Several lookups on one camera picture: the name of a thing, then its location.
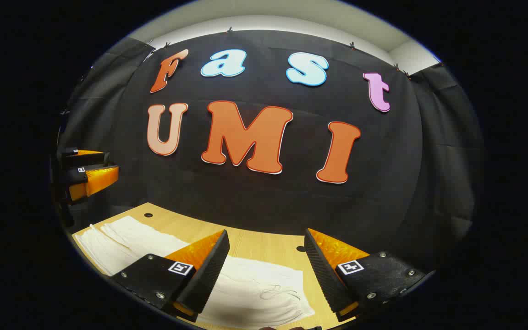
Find white jeans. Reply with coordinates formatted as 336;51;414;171
72;215;316;329

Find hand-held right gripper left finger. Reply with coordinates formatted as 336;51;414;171
110;229;231;323

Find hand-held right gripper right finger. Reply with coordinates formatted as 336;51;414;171
304;228;429;322

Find black backdrop cloth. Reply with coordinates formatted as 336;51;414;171
58;30;482;275

